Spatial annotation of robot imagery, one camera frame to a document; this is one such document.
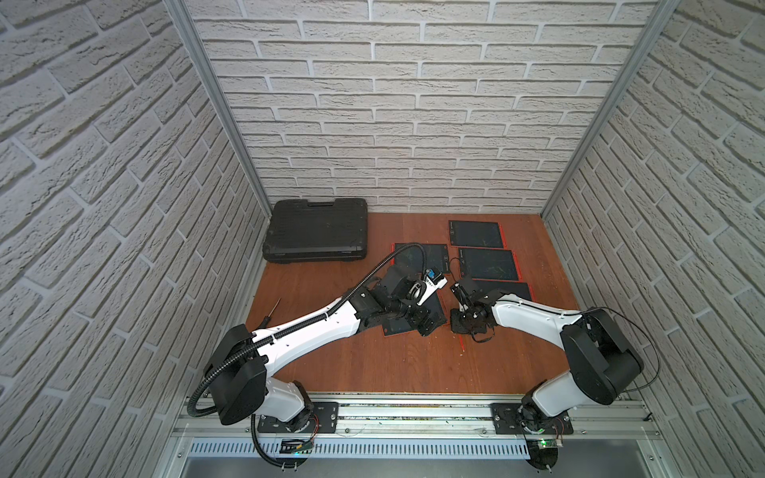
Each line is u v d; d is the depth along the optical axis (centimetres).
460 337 87
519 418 74
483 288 72
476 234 115
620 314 49
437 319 66
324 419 73
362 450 77
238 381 41
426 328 67
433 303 66
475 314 66
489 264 103
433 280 65
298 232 104
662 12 69
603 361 44
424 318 66
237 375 41
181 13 70
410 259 106
